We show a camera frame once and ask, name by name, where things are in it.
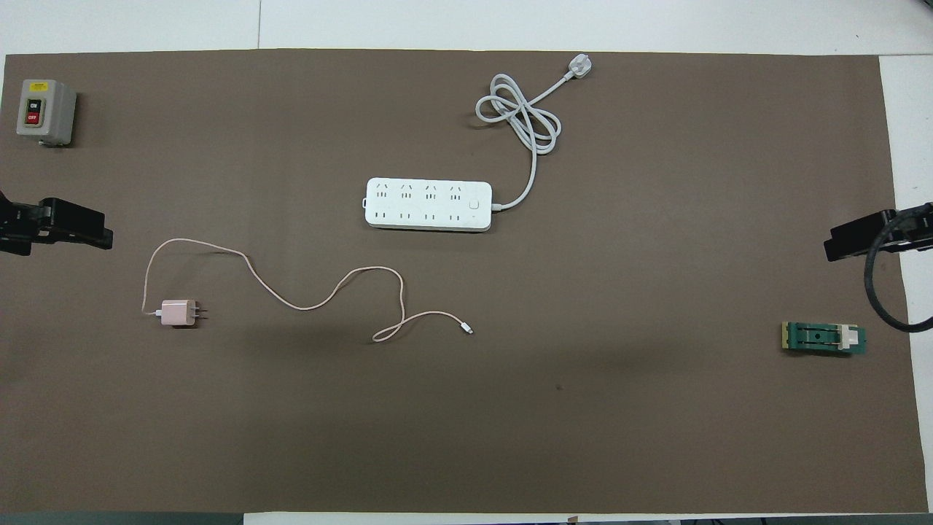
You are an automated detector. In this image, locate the green knife switch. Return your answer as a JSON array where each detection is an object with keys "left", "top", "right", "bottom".
[{"left": 781, "top": 321, "right": 869, "bottom": 357}]

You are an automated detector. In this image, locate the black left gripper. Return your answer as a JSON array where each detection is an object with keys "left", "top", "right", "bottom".
[{"left": 0, "top": 191, "right": 114, "bottom": 257}]

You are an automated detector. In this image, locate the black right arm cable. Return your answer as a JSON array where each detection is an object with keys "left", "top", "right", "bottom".
[{"left": 864, "top": 211, "right": 933, "bottom": 334}]

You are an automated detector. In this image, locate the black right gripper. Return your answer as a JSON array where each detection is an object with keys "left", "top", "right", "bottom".
[{"left": 823, "top": 203, "right": 933, "bottom": 263}]

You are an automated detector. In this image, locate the white power cord with plug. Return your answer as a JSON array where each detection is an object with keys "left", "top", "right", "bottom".
[{"left": 475, "top": 55, "right": 593, "bottom": 212}]

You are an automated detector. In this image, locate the pink charging cable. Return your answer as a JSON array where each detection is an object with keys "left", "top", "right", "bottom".
[{"left": 143, "top": 238, "right": 475, "bottom": 343}]

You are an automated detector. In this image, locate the grey on-off switch box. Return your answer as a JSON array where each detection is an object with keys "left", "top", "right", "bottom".
[{"left": 16, "top": 79, "right": 77, "bottom": 147}]

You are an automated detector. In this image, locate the pink charger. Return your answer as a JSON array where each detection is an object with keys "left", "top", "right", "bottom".
[{"left": 160, "top": 299, "right": 209, "bottom": 327}]

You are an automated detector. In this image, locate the brown table mat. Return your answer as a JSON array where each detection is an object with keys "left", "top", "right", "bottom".
[{"left": 0, "top": 48, "right": 930, "bottom": 515}]

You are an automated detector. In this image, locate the white power strip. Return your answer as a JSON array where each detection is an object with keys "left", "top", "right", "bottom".
[{"left": 363, "top": 177, "right": 493, "bottom": 233}]

